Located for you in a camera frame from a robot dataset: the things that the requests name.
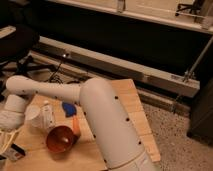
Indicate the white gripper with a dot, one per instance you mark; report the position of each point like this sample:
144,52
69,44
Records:
9,121

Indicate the black and white eraser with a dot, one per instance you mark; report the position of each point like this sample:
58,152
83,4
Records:
14,153

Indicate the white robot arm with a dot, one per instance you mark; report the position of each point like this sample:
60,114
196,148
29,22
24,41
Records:
115,134

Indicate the red bowl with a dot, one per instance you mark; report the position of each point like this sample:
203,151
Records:
60,139

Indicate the black office chair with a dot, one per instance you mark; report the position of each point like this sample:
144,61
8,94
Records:
14,51

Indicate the blue brush with orange handle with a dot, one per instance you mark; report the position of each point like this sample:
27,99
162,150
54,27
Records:
71,111

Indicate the metal beam rail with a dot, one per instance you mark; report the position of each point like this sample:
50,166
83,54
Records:
141,73

